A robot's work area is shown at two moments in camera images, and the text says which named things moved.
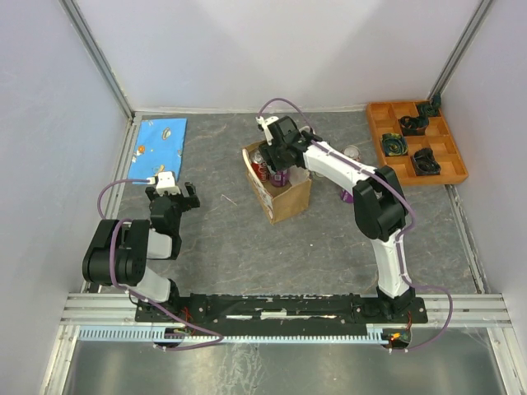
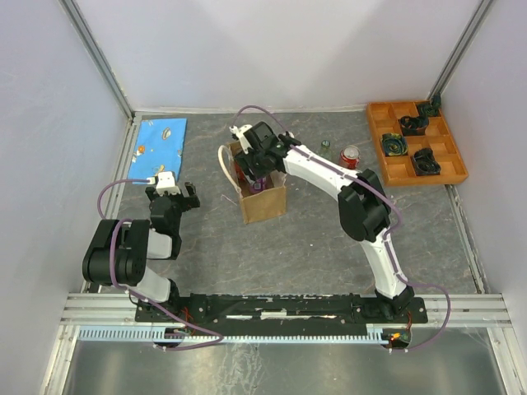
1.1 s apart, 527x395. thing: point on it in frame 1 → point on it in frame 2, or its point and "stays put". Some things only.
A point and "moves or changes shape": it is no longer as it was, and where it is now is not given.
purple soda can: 279,178 → 258,185
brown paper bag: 282,202 → 254,206
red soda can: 259,166 moves or changes shape
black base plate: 280,311 stays put
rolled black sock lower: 424,162 stays put
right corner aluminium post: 459,48 stays put
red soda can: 352,151 stays put
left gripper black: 191,202 stays put
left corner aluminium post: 97,57 stays put
